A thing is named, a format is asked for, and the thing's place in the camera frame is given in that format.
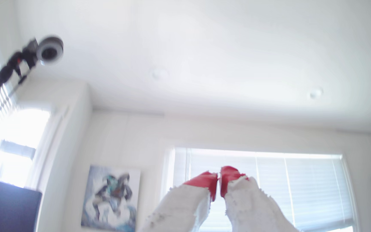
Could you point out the dark flat monitor screen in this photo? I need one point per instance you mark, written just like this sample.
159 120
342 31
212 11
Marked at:
8 209

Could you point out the round recessed ceiling light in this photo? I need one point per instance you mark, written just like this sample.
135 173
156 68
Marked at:
159 73
316 93

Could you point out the white sheer curtain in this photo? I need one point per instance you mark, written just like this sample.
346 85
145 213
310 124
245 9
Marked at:
48 151

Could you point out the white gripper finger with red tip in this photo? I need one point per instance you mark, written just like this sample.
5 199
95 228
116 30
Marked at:
250 209
185 206

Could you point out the abstract blue canvas painting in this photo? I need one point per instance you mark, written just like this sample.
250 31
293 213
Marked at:
111 199

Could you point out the round grey webcam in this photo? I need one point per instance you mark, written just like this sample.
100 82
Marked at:
49 51

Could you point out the wide white window blind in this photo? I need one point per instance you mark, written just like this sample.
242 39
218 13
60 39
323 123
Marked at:
304 190

